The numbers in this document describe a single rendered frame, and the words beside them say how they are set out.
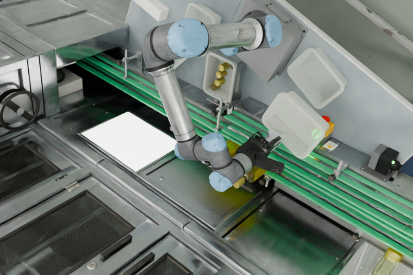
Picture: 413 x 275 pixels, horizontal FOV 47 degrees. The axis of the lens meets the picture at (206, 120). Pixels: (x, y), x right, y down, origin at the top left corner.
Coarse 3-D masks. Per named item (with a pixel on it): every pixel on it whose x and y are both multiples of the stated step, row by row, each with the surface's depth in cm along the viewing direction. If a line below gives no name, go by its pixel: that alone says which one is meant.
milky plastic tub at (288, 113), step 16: (288, 96) 171; (272, 112) 183; (288, 112) 182; (304, 112) 169; (272, 128) 182; (288, 128) 184; (304, 128) 180; (320, 128) 167; (288, 144) 179; (304, 144) 182
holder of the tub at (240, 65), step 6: (216, 54) 225; (222, 54) 226; (234, 60) 222; (240, 60) 222; (240, 66) 223; (240, 72) 226; (240, 78) 228; (234, 84) 225; (240, 84) 231; (234, 90) 228; (240, 90) 233; (210, 96) 246; (234, 96) 231; (240, 96) 235; (216, 102) 242; (222, 102) 242
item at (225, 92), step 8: (208, 56) 228; (216, 56) 224; (208, 64) 231; (216, 64) 235; (232, 64) 219; (208, 72) 234; (232, 72) 231; (208, 80) 237; (232, 80) 223; (208, 88) 239; (224, 88) 238; (232, 88) 225; (216, 96) 234; (224, 96) 235
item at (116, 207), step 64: (64, 128) 246; (0, 192) 207; (64, 192) 210; (128, 192) 212; (0, 256) 179; (64, 256) 182; (128, 256) 183; (192, 256) 188; (256, 256) 190; (320, 256) 193
